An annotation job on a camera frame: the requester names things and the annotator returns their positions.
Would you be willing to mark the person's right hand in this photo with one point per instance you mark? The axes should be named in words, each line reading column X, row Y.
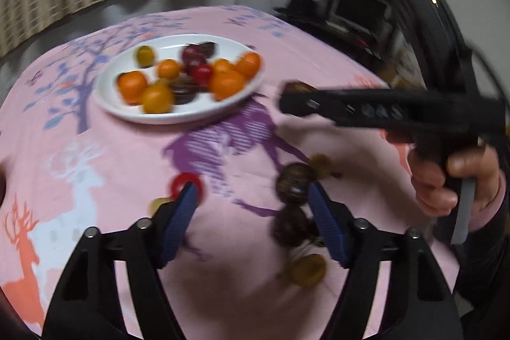
column 432, row 182

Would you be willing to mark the white oval plate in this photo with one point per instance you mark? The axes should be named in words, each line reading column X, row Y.
column 115, row 101

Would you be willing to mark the orange mandarin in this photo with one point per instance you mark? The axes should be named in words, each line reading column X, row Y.
column 249, row 64
column 132, row 82
column 169, row 68
column 158, row 99
column 227, row 84
column 221, row 65

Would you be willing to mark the black hat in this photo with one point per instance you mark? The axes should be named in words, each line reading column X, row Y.
column 302, row 2

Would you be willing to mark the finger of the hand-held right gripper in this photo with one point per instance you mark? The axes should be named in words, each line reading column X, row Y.
column 350, row 107

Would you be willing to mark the dark purple plum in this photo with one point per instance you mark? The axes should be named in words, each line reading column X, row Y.
column 192, row 54
column 209, row 48

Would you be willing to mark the person's right forearm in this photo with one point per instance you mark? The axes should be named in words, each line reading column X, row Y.
column 490, row 244

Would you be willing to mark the red cherry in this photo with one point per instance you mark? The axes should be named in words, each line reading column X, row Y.
column 202, row 73
column 175, row 184

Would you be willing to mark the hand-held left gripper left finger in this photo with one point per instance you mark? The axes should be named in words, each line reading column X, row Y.
column 181, row 220

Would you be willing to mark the computer monitor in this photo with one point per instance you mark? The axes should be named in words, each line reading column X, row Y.
column 360, row 7

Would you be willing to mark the green plum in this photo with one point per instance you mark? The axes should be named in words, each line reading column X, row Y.
column 145, row 55
column 157, row 204
column 306, row 270
column 320, row 164

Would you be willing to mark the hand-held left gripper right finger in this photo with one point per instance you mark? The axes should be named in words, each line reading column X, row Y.
column 326, row 228

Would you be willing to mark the pink deer print tablecloth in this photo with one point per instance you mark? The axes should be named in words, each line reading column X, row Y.
column 119, row 164

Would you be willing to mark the dark brown persimmon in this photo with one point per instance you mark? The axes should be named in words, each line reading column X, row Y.
column 289, row 226
column 299, row 87
column 293, row 182
column 183, row 91

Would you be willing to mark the black computer desk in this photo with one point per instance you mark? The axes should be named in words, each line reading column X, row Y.
column 350, row 41

